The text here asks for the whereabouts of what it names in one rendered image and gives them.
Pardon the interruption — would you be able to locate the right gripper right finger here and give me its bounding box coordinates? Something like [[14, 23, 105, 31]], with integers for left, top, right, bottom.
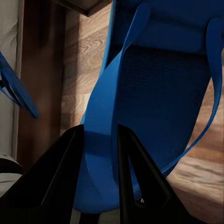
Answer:
[[117, 124, 196, 224]]

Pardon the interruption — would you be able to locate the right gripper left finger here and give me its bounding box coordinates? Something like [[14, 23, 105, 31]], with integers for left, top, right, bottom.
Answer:
[[0, 124, 84, 224]]

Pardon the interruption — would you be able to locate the sandal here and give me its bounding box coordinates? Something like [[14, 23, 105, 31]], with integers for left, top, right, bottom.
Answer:
[[73, 0, 224, 214], [0, 51, 39, 119]]

